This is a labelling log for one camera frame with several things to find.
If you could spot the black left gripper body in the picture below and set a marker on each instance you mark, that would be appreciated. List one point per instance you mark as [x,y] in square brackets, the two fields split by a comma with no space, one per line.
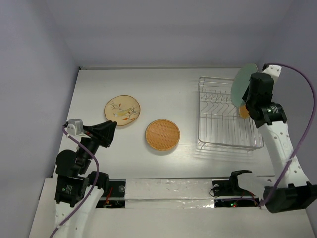
[91,143]

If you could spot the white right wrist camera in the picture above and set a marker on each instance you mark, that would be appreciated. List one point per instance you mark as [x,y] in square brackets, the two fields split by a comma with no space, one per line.
[273,70]

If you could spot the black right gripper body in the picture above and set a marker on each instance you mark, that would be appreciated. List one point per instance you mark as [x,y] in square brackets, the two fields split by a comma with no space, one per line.
[246,96]

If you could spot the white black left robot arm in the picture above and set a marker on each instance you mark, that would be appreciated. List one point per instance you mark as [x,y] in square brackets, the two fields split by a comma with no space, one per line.
[80,183]

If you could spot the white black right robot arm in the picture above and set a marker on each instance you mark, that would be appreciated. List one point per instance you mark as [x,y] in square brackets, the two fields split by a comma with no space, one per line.
[292,189]

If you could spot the white foam strip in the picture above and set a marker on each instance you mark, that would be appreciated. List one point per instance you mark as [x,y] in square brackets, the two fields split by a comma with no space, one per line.
[168,194]

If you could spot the metal wire dish rack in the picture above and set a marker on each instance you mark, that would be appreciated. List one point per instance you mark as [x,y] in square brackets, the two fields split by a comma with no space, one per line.
[220,124]

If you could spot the large yellow woven plate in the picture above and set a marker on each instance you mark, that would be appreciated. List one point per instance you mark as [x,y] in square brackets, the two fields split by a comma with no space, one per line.
[243,112]

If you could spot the beige bird pattern plate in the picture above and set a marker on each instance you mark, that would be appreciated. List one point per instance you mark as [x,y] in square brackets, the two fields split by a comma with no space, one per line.
[122,109]

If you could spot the green flower ceramic plate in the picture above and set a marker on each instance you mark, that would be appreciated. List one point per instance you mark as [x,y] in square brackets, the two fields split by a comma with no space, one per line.
[241,83]

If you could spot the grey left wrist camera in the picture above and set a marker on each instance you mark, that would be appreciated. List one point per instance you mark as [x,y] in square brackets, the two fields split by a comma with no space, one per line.
[75,127]

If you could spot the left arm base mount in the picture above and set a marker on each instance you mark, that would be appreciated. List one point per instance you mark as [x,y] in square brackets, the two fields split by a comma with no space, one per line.
[115,196]

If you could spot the small orange woven plate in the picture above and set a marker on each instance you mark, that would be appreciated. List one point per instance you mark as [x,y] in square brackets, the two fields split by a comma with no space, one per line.
[162,134]

